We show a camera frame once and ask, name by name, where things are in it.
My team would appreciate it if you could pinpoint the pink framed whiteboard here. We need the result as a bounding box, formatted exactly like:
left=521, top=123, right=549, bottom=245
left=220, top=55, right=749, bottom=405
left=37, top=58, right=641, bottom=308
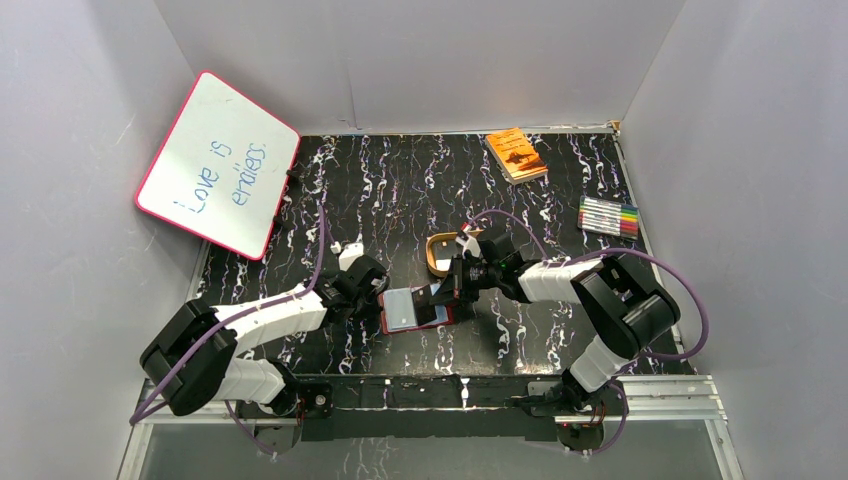
left=135, top=71, right=301, bottom=260

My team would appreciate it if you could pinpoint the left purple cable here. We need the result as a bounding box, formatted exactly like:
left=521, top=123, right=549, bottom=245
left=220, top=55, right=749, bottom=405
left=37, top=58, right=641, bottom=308
left=129, top=205, right=333, bottom=458

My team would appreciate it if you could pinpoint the purple cable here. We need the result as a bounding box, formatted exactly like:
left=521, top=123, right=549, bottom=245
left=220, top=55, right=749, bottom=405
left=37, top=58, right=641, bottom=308
left=463, top=209, right=711, bottom=455
left=129, top=205, right=333, bottom=458

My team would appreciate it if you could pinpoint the red card holder wallet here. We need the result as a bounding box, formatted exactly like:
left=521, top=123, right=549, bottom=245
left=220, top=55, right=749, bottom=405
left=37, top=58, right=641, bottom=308
left=378, top=287, right=454, bottom=335

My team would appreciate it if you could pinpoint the pack of coloured markers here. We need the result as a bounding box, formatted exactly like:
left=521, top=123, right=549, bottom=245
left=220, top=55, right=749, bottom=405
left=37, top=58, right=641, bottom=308
left=577, top=196, right=640, bottom=241

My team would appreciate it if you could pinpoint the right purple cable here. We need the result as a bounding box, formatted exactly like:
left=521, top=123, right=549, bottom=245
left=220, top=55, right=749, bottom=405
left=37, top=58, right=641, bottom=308
left=463, top=209, right=711, bottom=455

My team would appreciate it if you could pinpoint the orange book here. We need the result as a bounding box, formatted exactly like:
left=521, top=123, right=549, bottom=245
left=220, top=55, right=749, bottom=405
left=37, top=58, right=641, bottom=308
left=484, top=128, right=548, bottom=185

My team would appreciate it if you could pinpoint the gold oval tray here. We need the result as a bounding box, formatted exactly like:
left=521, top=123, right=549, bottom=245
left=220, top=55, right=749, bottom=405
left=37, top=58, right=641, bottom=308
left=425, top=232, right=463, bottom=279

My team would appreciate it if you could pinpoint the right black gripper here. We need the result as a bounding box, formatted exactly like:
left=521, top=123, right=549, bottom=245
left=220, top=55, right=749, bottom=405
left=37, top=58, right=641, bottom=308
left=429, top=253, right=501, bottom=306

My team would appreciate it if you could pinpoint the aluminium frame rail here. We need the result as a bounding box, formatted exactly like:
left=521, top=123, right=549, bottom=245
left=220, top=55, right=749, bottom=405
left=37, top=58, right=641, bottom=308
left=619, top=375, right=727, bottom=421

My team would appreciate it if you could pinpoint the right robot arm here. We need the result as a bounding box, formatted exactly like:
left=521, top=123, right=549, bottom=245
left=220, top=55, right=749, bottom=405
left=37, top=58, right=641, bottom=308
left=429, top=231, right=680, bottom=414

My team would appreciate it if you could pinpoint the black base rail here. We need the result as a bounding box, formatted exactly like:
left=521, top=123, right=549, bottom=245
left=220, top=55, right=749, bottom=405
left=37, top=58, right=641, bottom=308
left=235, top=374, right=627, bottom=444

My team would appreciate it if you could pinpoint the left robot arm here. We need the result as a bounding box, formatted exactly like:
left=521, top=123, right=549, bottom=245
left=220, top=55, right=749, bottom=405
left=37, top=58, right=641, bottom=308
left=139, top=243, right=389, bottom=416

